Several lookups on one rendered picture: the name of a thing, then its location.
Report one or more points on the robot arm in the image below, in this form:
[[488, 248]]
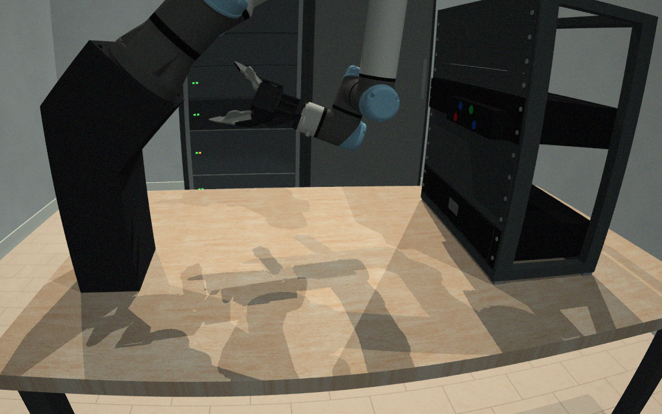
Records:
[[161, 51]]

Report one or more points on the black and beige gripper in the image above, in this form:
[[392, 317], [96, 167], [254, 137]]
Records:
[[269, 102]]

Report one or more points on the black server rack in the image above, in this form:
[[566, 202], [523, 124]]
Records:
[[481, 156]]

